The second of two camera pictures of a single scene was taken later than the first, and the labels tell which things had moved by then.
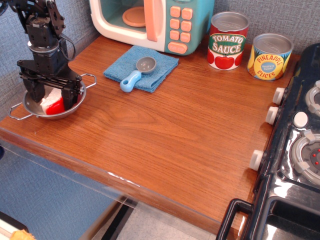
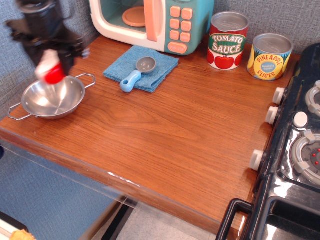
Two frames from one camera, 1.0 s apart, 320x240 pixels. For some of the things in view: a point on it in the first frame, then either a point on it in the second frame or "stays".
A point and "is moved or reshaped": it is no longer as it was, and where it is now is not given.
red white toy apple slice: (53, 103) is moved or reshaped
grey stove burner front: (305, 156) stays
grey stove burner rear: (312, 98) stays
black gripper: (49, 67) -> (46, 29)
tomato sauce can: (227, 40) stays
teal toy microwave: (178, 27) stays
